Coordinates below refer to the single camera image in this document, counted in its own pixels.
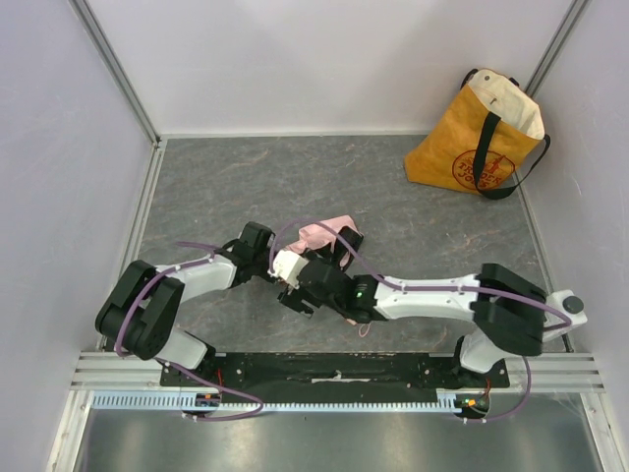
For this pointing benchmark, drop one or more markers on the light blue cable duct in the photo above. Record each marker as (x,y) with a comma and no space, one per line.
(196,402)

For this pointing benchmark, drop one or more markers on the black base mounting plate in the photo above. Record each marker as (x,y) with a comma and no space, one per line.
(345,377)

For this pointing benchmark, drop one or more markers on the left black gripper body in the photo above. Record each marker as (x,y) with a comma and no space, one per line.
(260,236)

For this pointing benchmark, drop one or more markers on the yellow Trader Joe's tote bag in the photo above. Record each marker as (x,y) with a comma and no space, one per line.
(484,136)

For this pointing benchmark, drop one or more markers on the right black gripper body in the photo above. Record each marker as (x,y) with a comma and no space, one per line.
(305,283)

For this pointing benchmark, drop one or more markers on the aluminium rail frame front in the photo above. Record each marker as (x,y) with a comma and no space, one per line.
(550,372)

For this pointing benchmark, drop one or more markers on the white box with grey knob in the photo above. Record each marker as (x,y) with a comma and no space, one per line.
(569,305)

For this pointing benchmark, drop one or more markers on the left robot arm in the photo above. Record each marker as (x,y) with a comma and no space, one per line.
(139,315)

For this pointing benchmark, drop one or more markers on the pink folding umbrella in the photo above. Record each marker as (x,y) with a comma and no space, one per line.
(336,241)

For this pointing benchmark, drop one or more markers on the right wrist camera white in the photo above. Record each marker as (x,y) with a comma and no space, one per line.
(286,267)

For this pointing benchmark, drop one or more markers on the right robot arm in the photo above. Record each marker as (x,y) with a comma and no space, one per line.
(506,309)

